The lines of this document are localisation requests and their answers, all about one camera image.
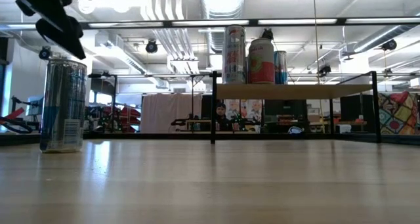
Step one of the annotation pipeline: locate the white curtain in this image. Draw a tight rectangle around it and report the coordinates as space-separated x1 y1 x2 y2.
140 93 203 135

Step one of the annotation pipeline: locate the white slim Celsius can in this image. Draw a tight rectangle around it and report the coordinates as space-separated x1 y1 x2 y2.
222 25 247 85

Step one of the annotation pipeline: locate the black-framed wooden shelf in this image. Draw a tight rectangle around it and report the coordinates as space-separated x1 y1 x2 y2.
209 70 383 145

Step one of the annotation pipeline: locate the slanted silver ventilation duct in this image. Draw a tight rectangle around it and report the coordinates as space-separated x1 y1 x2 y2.
341 22 420 59

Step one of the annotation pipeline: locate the red white Spindrift can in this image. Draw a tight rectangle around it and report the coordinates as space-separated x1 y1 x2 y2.
247 37 276 85

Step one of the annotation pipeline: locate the ribbed silver ventilation duct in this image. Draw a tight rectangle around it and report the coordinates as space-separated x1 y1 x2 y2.
199 0 247 54

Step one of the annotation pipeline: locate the tall silver blue can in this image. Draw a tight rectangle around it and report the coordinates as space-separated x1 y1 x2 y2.
39 58 88 154

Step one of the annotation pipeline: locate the black background monitor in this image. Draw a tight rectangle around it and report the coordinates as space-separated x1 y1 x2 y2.
264 99 308 120

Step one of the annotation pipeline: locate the background computer monitor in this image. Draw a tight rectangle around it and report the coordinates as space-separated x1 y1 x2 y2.
26 95 44 117

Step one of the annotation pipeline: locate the blue Red Bull can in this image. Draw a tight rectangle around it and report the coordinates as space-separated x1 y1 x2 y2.
274 50 289 85

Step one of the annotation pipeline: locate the colourful patchwork cloth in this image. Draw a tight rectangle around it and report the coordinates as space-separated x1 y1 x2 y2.
377 91 420 135

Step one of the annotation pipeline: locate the person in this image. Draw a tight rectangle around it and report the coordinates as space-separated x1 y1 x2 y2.
215 102 232 132

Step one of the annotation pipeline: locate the thin hanging cable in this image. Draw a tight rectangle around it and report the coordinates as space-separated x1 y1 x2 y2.
311 0 322 85

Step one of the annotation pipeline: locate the black background cabinet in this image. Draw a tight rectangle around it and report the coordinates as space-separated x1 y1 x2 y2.
340 94 373 123

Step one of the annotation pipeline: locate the black bar with light strips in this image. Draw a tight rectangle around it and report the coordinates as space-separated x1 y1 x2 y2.
0 16 420 30

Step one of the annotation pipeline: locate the black background rig frame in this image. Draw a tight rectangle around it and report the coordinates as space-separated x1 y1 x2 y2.
87 72 214 133

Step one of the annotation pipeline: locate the background wooden table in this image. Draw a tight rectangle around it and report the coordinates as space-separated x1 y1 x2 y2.
183 119 213 133

